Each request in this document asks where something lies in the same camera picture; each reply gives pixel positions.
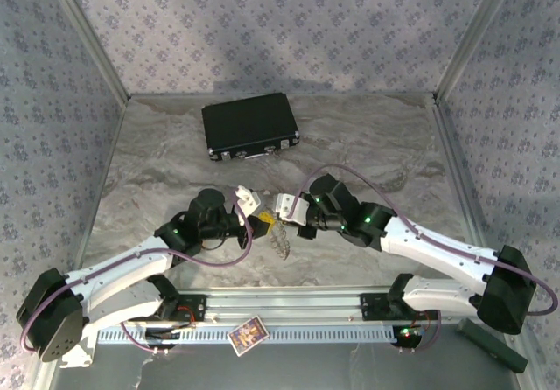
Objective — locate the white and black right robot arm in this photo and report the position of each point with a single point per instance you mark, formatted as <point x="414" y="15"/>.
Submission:
<point x="433" y="245"/>

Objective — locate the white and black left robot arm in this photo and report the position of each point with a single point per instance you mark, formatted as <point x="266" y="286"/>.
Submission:
<point x="122" y="263"/>

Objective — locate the black hard case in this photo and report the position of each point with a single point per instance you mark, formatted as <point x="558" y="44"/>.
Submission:
<point x="249" y="123"/>

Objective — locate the colourful playing card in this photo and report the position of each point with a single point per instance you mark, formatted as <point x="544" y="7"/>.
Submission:
<point x="248" y="335"/>

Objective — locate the dark green block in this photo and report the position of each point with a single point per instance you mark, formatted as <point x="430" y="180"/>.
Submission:
<point x="490" y="346"/>

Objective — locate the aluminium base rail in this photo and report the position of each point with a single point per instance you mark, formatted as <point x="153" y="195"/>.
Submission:
<point x="280" y="304"/>

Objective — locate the aluminium table edge rail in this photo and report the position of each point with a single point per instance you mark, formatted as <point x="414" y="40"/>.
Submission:
<point x="464" y="189"/>
<point x="102" y="189"/>

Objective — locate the aluminium frame post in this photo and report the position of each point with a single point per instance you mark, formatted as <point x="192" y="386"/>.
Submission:
<point x="471" y="36"/>

